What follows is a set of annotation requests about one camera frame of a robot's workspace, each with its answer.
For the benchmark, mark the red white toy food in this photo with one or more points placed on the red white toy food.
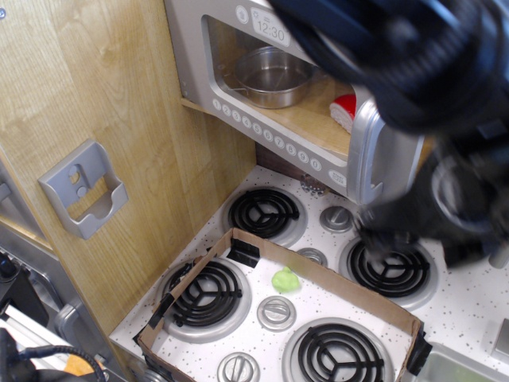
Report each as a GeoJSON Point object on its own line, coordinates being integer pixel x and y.
{"type": "Point", "coordinates": [343, 111]}

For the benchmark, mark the back right black burner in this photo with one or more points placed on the back right black burner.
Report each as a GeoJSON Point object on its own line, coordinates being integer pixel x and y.
{"type": "Point", "coordinates": [400, 275]}

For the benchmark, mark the grey wall phone holder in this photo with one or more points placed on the grey wall phone holder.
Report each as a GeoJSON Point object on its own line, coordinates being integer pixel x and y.
{"type": "Point", "coordinates": [71, 179]}

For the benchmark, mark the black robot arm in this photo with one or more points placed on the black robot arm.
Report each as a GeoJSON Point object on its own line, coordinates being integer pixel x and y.
{"type": "Point", "coordinates": [439, 69]}

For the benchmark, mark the black burner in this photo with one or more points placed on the black burner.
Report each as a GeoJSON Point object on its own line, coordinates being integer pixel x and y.
{"type": "Point", "coordinates": [400, 275]}
{"type": "Point", "coordinates": [338, 352]}
{"type": "Point", "coordinates": [214, 295]}
{"type": "Point", "coordinates": [266, 213]}

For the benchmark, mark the stainless steel pot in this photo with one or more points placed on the stainless steel pot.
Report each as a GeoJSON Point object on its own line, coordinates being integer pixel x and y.
{"type": "Point", "coordinates": [273, 79]}

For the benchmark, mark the front left black burner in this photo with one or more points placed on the front left black burner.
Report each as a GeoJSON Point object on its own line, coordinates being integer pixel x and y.
{"type": "Point", "coordinates": [214, 295]}

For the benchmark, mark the back silver stove knob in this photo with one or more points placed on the back silver stove knob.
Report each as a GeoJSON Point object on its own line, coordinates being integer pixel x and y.
{"type": "Point", "coordinates": [336, 219]}

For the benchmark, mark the grey oven door handle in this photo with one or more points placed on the grey oven door handle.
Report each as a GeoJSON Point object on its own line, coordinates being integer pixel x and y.
{"type": "Point", "coordinates": [69, 326]}

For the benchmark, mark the green toy vegetable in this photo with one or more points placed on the green toy vegetable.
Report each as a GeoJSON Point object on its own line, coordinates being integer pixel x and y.
{"type": "Point", "coordinates": [285, 281]}

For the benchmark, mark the brown cardboard frame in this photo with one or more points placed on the brown cardboard frame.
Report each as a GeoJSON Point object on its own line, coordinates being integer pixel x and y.
{"type": "Point", "coordinates": [194, 354]}

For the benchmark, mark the small middle silver knob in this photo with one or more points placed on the small middle silver knob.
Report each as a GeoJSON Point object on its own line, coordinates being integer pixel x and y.
{"type": "Point", "coordinates": [314, 255]}

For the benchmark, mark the centre silver stove knob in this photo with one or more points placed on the centre silver stove knob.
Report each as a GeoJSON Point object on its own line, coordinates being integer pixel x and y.
{"type": "Point", "coordinates": [276, 313]}

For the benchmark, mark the silver stove knob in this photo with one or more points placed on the silver stove knob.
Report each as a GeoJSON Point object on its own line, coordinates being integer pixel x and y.
{"type": "Point", "coordinates": [276, 313]}
{"type": "Point", "coordinates": [336, 219]}
{"type": "Point", "coordinates": [238, 367]}

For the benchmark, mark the front right black burner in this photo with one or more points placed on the front right black burner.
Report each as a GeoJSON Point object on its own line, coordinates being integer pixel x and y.
{"type": "Point", "coordinates": [338, 352]}

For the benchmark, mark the orange yellow cloth piece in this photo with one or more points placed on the orange yellow cloth piece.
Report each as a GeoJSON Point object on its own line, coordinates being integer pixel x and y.
{"type": "Point", "coordinates": [79, 366]}

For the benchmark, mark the silver toy sink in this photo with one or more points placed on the silver toy sink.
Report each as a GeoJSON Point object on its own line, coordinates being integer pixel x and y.
{"type": "Point", "coordinates": [446, 365]}

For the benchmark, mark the silver toy microwave door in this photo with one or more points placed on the silver toy microwave door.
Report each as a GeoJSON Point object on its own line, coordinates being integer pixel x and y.
{"type": "Point", "coordinates": [373, 162]}

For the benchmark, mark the back left black burner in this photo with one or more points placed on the back left black burner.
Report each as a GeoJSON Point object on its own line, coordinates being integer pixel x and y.
{"type": "Point", "coordinates": [266, 213]}

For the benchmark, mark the front silver stove knob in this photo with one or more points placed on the front silver stove knob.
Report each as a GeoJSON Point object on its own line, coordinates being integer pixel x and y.
{"type": "Point", "coordinates": [238, 367]}

